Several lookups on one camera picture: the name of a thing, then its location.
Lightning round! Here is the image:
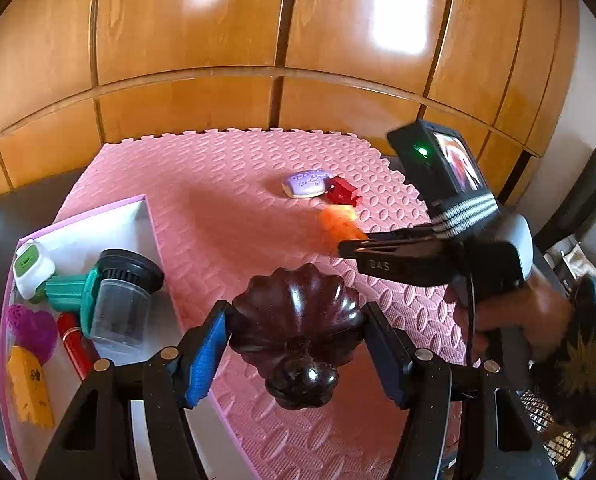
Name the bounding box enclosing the black-lid clear jar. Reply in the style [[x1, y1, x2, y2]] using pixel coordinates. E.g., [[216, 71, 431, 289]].
[[89, 248, 164, 351]]

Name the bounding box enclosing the orange cube chain toy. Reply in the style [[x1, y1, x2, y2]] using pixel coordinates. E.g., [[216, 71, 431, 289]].
[[319, 205, 367, 246]]

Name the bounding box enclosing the pink foam puzzle mat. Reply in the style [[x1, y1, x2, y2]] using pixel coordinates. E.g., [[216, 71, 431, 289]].
[[58, 130, 465, 479]]

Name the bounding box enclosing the white green plastic device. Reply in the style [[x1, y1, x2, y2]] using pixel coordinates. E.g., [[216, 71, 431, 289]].
[[13, 240, 56, 302]]

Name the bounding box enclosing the teal plastic spool toy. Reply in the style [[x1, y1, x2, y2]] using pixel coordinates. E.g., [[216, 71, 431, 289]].
[[31, 266, 100, 337]]

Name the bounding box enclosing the yellow orange cheese wedge toy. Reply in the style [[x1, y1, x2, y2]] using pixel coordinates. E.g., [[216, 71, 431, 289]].
[[7, 344, 55, 429]]

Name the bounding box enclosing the red block toy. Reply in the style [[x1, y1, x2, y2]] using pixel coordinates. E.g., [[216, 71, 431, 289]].
[[325, 176, 362, 207]]

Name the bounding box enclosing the camera box with screen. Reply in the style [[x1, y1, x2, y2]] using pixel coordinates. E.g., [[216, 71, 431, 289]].
[[387, 119, 500, 240]]

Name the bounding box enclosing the pink white tray box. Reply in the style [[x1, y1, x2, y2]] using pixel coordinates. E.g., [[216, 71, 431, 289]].
[[0, 194, 259, 480]]

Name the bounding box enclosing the lilac egg-shaped case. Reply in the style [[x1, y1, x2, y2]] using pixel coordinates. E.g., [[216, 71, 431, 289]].
[[281, 169, 334, 198]]

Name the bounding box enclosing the dark brown shell dish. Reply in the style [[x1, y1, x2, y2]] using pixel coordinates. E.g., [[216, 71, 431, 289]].
[[226, 263, 364, 411]]

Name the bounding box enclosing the person's right hand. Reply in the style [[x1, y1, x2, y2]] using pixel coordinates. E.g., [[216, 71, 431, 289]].
[[444, 268, 574, 362]]

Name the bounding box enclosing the magenta perforated silicone cap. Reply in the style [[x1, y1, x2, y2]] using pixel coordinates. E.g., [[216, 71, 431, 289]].
[[5, 304, 58, 365]]

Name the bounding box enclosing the red metallic capsule tube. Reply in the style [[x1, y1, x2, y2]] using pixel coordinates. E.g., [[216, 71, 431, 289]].
[[57, 312, 99, 380]]

